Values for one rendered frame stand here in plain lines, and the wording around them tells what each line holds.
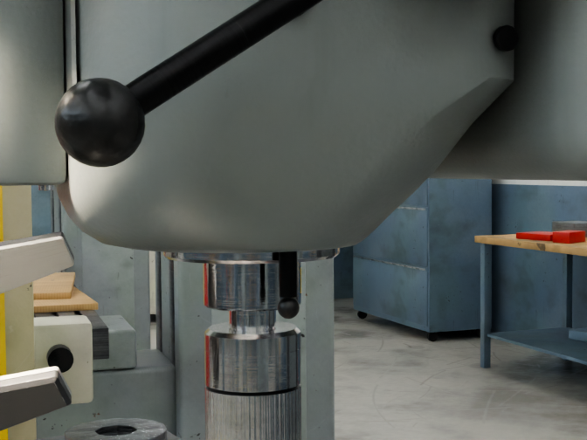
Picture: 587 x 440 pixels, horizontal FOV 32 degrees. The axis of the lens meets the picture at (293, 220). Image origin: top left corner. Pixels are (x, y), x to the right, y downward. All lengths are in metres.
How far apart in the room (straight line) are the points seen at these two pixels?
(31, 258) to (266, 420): 0.17
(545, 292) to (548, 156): 7.20
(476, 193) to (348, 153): 7.50
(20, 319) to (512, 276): 6.11
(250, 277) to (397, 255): 7.72
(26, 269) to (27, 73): 0.16
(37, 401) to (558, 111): 0.27
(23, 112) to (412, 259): 7.54
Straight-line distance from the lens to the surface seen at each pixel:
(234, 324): 0.49
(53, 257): 0.58
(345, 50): 0.41
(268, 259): 0.45
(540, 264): 7.68
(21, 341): 2.23
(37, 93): 0.45
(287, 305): 0.44
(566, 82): 0.44
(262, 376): 0.48
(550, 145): 0.45
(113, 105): 0.33
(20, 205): 2.20
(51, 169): 0.45
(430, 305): 7.78
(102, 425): 0.95
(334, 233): 0.44
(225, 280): 0.47
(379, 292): 8.51
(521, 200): 7.85
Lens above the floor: 1.35
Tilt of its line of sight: 3 degrees down
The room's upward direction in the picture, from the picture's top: straight up
